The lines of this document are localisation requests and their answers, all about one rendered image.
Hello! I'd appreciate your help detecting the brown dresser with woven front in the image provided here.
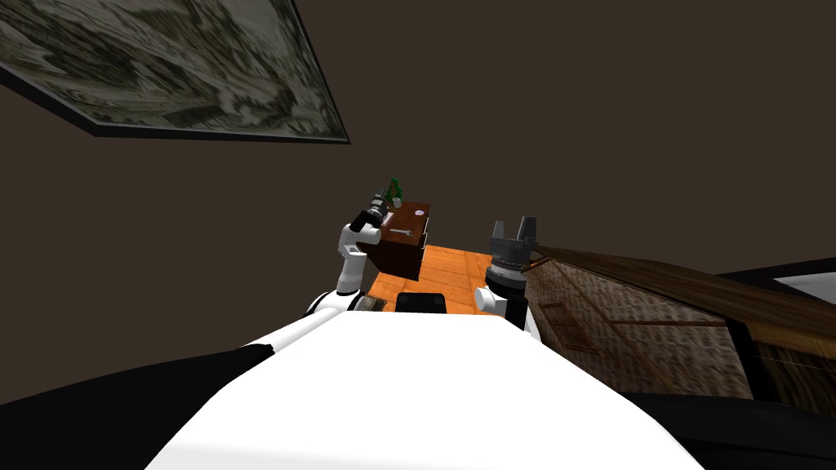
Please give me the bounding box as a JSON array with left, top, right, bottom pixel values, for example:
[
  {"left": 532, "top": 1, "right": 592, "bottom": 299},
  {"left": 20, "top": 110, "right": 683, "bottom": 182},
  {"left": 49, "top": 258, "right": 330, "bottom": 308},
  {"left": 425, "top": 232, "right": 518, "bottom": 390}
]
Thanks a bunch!
[{"left": 521, "top": 244, "right": 836, "bottom": 419}]

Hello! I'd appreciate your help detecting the grey framed wall picture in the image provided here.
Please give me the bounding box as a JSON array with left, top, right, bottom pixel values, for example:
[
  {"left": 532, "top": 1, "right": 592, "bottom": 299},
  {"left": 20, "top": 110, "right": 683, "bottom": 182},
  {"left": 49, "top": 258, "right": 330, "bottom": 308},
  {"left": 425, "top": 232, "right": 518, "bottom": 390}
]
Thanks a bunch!
[{"left": 0, "top": 0, "right": 353, "bottom": 145}]

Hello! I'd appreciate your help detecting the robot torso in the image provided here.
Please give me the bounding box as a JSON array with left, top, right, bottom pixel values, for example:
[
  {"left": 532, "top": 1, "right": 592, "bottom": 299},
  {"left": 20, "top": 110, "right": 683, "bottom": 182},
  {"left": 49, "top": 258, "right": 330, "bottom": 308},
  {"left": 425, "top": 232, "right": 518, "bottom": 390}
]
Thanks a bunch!
[{"left": 145, "top": 293, "right": 706, "bottom": 470}]

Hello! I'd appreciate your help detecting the dark brown wooden nightstand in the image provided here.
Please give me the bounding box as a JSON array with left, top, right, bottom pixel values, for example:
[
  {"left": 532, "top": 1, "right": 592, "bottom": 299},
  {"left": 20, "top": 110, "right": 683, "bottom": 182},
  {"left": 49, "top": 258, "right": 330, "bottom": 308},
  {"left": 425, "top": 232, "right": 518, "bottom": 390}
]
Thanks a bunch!
[{"left": 364, "top": 201, "right": 432, "bottom": 282}]

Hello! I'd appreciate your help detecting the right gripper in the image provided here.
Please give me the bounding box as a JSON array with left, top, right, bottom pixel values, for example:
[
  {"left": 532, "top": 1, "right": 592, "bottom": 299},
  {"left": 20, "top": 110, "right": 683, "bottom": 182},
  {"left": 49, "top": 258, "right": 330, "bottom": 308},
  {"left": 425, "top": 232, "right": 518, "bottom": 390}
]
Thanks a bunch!
[{"left": 489, "top": 215, "right": 540, "bottom": 265}]

